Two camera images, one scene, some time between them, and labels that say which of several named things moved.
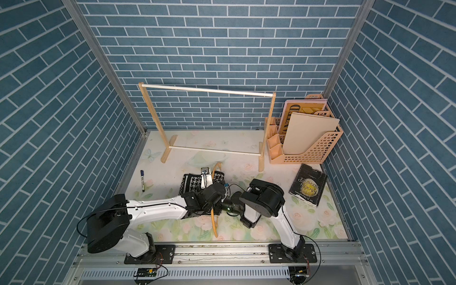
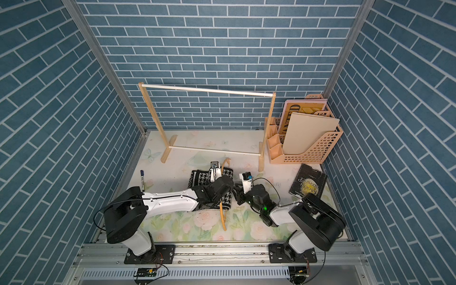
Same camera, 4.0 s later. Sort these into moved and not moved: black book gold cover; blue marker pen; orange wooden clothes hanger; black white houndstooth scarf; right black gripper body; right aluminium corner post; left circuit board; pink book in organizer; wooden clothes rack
Moved: right black gripper body; black white houndstooth scarf; orange wooden clothes hanger
Not moved: black book gold cover; right aluminium corner post; left circuit board; pink book in organizer; blue marker pen; wooden clothes rack
